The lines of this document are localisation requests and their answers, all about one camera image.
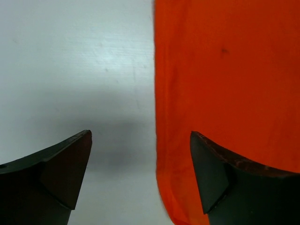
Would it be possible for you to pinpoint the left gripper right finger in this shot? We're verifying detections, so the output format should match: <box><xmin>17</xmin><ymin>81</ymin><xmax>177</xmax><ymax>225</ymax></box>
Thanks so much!
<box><xmin>190</xmin><ymin>132</ymin><xmax>300</xmax><ymax>225</ymax></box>

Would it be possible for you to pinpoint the orange t-shirt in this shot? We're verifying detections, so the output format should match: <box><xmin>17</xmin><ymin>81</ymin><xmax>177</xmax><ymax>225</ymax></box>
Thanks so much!
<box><xmin>154</xmin><ymin>0</ymin><xmax>300</xmax><ymax>225</ymax></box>

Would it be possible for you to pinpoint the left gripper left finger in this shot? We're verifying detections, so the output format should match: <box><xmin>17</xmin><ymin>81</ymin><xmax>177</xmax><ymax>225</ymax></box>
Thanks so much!
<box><xmin>0</xmin><ymin>130</ymin><xmax>92</xmax><ymax>225</ymax></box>

